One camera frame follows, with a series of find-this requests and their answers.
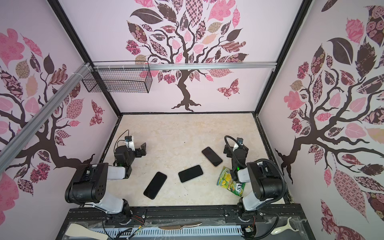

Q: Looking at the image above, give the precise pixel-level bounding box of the black smartphone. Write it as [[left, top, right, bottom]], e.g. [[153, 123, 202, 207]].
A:
[[144, 172, 168, 200]]

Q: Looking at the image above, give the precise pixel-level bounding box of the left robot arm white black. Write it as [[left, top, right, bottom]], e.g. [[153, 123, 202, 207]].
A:
[[65, 143, 147, 218]]

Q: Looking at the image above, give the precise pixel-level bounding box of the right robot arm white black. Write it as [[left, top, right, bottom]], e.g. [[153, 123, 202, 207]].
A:
[[217, 144, 288, 212]]

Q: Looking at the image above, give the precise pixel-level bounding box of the black phone right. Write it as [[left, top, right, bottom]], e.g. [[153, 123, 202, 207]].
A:
[[202, 147, 223, 167]]

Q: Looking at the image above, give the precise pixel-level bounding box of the black phone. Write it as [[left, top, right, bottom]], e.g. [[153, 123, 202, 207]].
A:
[[178, 165, 204, 183], [202, 147, 223, 167]]

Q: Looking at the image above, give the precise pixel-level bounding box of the black phone centre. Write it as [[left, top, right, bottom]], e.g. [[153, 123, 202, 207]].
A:
[[178, 165, 204, 183]]

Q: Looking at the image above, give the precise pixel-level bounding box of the green yellow candy bag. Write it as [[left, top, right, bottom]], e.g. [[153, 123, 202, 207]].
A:
[[217, 167, 246, 197]]

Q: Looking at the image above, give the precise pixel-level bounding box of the wooden knife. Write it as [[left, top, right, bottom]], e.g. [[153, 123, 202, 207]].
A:
[[159, 222, 203, 231]]

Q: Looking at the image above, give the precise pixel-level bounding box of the white spatula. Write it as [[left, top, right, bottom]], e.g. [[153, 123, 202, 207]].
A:
[[65, 223, 109, 240]]

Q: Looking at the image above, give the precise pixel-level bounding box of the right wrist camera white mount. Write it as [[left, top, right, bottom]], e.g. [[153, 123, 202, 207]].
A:
[[233, 138, 249, 152]]

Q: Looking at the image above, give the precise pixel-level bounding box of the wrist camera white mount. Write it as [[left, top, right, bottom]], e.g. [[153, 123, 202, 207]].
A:
[[233, 138, 249, 152], [125, 136, 135, 151]]

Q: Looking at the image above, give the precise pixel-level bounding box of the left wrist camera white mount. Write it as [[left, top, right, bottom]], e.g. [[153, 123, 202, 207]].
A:
[[125, 136, 135, 151]]

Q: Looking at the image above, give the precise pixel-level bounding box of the black wire basket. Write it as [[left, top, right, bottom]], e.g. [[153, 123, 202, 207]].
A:
[[82, 60, 153, 94]]

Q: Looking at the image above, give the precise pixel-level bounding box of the black corrugated cable conduit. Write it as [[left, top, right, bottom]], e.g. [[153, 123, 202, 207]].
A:
[[224, 135, 288, 205]]

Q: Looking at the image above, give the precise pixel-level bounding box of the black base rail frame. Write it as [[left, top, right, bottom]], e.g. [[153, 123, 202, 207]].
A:
[[55, 204, 315, 240]]

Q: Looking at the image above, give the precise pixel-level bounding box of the white perforated cable tray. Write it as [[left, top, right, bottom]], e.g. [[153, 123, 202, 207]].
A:
[[90, 226, 242, 238]]

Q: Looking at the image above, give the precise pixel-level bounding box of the aluminium rail back wall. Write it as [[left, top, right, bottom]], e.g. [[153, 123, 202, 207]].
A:
[[93, 62, 277, 71]]

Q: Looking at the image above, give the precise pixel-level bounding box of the aluminium rail wall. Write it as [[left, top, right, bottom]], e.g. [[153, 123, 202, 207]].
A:
[[93, 62, 277, 71], [1, 63, 92, 172]]

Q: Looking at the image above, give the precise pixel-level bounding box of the aluminium rail left wall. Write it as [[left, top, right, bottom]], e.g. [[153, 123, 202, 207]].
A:
[[1, 63, 92, 172]]

